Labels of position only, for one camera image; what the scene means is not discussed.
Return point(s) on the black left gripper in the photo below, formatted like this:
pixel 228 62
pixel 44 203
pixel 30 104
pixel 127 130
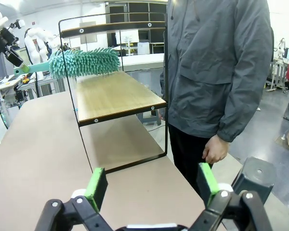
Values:
pixel 1 39

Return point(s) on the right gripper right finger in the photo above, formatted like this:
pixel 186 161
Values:
pixel 208 183

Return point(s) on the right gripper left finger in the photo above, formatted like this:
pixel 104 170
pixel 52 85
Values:
pixel 97 190

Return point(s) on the teal microfiber duster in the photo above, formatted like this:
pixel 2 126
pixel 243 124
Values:
pixel 86 62

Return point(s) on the person's left forearm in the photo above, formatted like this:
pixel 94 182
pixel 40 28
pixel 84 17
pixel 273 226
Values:
pixel 243 108

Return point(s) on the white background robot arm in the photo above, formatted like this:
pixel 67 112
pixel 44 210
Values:
pixel 282 44

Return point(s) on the person's left hand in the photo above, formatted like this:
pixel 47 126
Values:
pixel 216 149

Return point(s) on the person's right hand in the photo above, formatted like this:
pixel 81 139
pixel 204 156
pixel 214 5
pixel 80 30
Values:
pixel 161 114

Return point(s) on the white padded robot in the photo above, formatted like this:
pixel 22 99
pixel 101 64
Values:
pixel 36 41

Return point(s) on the cluttered workbench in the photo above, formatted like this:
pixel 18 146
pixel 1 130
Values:
pixel 48 84

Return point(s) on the dark grey plastic stool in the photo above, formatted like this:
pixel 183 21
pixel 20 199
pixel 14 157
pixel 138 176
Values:
pixel 253 178

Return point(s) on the grey metal stool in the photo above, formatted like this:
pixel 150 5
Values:
pixel 147 118

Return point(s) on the person in grey jacket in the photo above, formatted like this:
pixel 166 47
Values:
pixel 207 60

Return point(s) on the white paper sign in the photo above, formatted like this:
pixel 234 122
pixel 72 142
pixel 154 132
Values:
pixel 143 48

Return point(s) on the white table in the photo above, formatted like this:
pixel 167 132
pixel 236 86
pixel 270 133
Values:
pixel 144 61

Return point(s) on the white fence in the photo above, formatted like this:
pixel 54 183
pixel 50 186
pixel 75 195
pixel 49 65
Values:
pixel 278 72

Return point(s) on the black shelving cabinet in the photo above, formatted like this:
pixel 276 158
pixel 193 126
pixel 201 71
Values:
pixel 137 8

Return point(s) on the two-tier wooden shelf black frame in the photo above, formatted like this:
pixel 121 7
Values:
pixel 115 93

